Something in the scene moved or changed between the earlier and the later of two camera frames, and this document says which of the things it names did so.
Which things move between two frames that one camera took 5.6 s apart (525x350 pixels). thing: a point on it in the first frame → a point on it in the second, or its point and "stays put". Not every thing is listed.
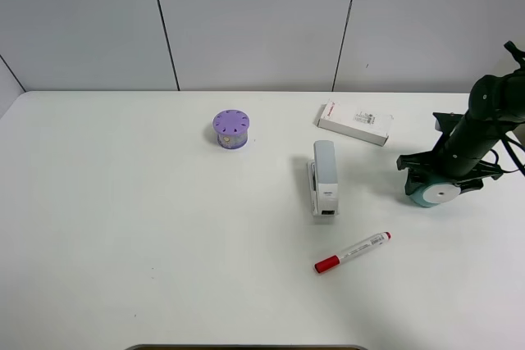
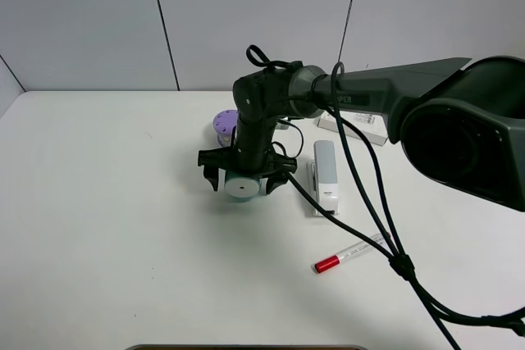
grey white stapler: [323, 179] stays put
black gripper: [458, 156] → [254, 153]
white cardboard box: [367, 125] stays put
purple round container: [231, 127] stays put
